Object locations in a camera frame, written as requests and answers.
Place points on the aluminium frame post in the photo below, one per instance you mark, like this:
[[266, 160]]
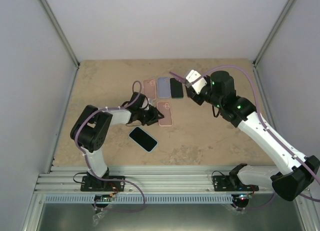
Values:
[[58, 29], [274, 30]]

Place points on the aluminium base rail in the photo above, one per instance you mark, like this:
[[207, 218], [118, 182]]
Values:
[[151, 179]]

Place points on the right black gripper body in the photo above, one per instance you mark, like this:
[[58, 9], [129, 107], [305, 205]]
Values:
[[196, 98]]

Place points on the clear plastic bag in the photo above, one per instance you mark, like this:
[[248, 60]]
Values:
[[98, 216]]

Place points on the pale pink phone case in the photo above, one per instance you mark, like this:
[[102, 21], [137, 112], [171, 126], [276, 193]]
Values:
[[164, 108]]

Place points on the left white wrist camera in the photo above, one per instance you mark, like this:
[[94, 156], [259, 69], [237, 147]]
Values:
[[150, 101]]

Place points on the lavender phone case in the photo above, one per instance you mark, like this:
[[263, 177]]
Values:
[[163, 88]]

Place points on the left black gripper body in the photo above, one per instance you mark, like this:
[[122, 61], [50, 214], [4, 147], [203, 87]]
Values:
[[145, 117]]

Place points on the left circuit board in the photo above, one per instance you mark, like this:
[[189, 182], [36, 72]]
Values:
[[105, 197]]

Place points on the circuit board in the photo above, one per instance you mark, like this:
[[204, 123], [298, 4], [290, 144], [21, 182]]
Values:
[[244, 196], [105, 197]]

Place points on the right circuit board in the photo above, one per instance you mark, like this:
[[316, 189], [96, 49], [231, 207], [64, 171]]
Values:
[[244, 196]]

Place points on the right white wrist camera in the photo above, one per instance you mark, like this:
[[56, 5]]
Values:
[[195, 81]]

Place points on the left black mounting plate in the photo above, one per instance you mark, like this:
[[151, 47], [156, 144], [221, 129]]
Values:
[[105, 184]]

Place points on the right aluminium frame post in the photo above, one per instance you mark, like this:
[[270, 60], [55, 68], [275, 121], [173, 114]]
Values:
[[274, 30]]

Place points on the black mounting plate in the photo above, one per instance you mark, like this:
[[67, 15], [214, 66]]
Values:
[[105, 184], [223, 184]]

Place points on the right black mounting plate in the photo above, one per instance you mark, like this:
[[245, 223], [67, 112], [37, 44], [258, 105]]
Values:
[[223, 184]]

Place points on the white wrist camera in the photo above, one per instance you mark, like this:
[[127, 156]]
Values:
[[150, 101], [195, 81]]

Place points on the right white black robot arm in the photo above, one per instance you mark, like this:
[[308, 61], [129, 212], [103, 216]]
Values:
[[294, 170]]

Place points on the teal phone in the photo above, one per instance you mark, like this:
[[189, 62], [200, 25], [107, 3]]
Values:
[[176, 89]]

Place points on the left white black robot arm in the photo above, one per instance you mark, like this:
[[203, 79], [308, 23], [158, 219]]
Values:
[[90, 131]]

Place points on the grey slotted cable duct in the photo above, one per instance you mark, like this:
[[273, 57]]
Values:
[[139, 199]]

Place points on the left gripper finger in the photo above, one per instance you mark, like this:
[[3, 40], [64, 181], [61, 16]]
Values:
[[157, 113], [153, 120]]

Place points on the left aluminium frame post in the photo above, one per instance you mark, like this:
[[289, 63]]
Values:
[[58, 29]]

